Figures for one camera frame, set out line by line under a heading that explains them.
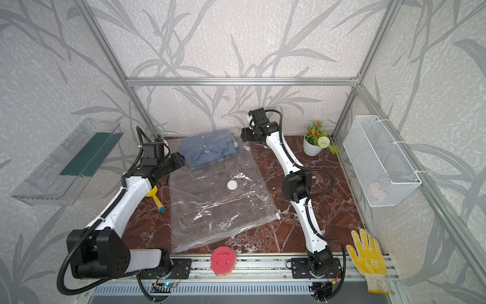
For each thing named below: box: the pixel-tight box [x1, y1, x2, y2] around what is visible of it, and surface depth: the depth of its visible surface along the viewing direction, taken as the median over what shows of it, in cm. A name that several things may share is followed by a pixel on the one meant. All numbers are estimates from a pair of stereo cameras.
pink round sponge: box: [210, 245, 237, 277], surface depth 75 cm
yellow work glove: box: [345, 228, 390, 295], surface depth 77 cm
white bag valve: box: [226, 179, 238, 191], surface depth 98 cm
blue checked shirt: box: [179, 129, 239, 170], surface depth 110 cm
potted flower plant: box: [303, 120, 340, 158], surface depth 104 cm
